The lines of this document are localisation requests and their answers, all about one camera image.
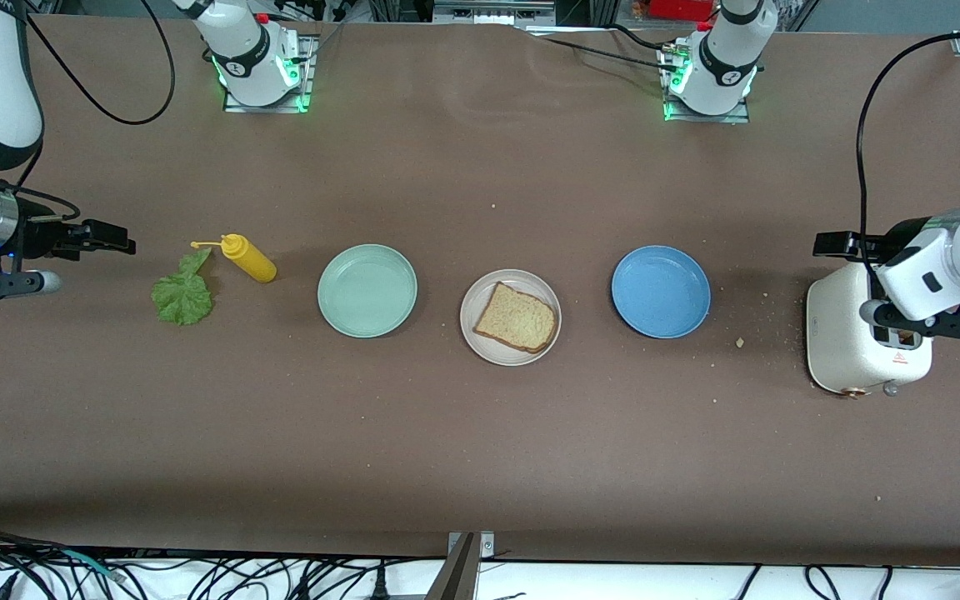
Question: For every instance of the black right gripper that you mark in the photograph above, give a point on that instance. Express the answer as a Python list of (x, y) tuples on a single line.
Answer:
[(37, 237)]

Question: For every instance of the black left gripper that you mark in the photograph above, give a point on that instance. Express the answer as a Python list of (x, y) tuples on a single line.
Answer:
[(895, 239)]

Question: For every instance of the green lettuce leaf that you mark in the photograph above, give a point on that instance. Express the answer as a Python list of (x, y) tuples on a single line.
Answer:
[(182, 300)]

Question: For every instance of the yellow mustard squeeze bottle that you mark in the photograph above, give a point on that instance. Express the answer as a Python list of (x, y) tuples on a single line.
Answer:
[(251, 262)]

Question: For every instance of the light brown bread slice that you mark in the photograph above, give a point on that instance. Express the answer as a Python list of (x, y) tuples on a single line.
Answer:
[(517, 321)]

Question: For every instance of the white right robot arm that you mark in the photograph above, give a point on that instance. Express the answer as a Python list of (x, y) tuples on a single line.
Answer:
[(247, 67)]

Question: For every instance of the blue plate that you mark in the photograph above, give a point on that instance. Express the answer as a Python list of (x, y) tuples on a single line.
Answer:
[(661, 292)]

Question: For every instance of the mint green plate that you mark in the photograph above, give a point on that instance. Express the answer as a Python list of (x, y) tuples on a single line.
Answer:
[(367, 292)]

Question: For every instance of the beige plate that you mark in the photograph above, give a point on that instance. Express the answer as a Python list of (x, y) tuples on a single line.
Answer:
[(497, 354)]

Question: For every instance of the white toaster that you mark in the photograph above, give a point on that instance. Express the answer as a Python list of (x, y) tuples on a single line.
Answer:
[(838, 325)]

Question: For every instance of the red box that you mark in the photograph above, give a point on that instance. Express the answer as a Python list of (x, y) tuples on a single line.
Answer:
[(680, 8)]

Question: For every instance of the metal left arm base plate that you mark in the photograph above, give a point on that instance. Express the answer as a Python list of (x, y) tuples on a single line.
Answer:
[(734, 119)]

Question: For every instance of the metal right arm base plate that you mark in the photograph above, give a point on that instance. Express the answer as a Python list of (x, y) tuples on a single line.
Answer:
[(307, 58)]

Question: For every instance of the grey metal frame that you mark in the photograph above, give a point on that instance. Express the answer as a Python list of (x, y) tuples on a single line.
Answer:
[(492, 12)]

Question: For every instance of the aluminium profile post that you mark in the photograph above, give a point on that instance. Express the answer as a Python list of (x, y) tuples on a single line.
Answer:
[(463, 567)]

